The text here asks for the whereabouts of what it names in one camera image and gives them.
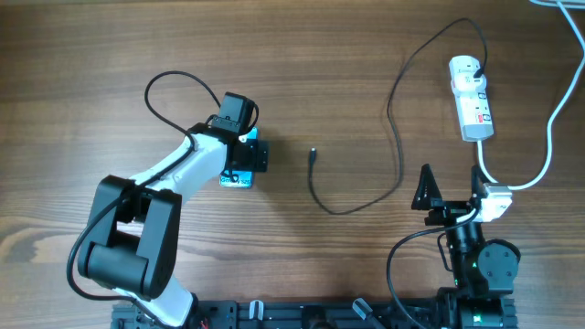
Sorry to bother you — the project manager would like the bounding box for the turquoise screen smartphone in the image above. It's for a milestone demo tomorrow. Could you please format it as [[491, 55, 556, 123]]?
[[219, 127, 260, 189]]

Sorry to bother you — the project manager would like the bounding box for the white power strip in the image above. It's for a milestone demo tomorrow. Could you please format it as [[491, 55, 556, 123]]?
[[449, 55, 495, 143]]

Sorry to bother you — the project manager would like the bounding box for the white power strip cord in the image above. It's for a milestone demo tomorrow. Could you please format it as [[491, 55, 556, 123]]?
[[476, 0, 585, 191]]

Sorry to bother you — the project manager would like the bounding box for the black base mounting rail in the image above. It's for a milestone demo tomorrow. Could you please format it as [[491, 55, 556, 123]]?
[[111, 299, 520, 329]]

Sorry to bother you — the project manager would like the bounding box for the black charger cable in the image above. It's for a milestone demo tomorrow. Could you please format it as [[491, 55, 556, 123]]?
[[308, 16, 489, 216]]

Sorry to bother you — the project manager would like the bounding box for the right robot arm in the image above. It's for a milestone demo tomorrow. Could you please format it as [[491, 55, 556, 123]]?
[[411, 164, 521, 328]]

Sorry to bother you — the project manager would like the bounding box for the black camera cable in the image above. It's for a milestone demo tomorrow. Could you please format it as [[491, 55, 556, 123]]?
[[386, 207, 482, 329], [66, 69, 223, 302]]

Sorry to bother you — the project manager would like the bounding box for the black right camera cable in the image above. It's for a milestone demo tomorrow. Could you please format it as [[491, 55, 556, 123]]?
[[386, 207, 482, 329]]

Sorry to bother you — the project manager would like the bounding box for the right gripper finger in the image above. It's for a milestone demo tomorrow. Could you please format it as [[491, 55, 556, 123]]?
[[411, 164, 442, 210], [471, 164, 489, 197]]

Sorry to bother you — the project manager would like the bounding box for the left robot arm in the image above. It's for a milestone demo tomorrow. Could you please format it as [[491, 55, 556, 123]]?
[[67, 92, 268, 328]]

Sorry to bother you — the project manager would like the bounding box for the black left camera cable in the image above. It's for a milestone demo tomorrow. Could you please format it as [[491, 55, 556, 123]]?
[[66, 69, 223, 302]]

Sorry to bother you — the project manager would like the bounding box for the white charger plug adapter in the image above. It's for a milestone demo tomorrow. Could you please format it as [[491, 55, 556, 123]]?
[[451, 72, 487, 96]]

